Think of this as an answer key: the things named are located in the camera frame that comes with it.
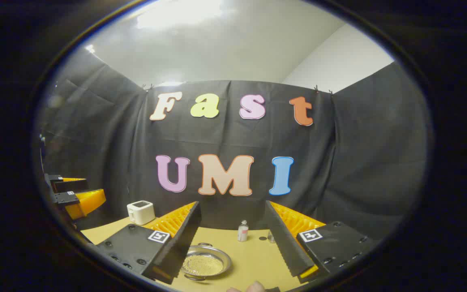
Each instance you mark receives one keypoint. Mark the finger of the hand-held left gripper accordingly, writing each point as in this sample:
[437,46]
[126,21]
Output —
[89,200]
[71,186]

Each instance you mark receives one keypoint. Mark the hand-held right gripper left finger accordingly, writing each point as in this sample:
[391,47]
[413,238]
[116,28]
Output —
[185,239]

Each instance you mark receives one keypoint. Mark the pile of yellow soybeans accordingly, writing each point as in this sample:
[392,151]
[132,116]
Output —
[203,265]

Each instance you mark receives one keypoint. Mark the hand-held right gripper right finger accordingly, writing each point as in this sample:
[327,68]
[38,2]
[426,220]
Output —
[284,243]

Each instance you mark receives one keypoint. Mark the clear bottle with red label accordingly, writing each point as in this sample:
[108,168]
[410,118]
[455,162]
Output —
[243,232]

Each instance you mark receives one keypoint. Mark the white box-shaped appliance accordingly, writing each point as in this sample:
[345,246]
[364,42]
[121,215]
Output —
[140,211]

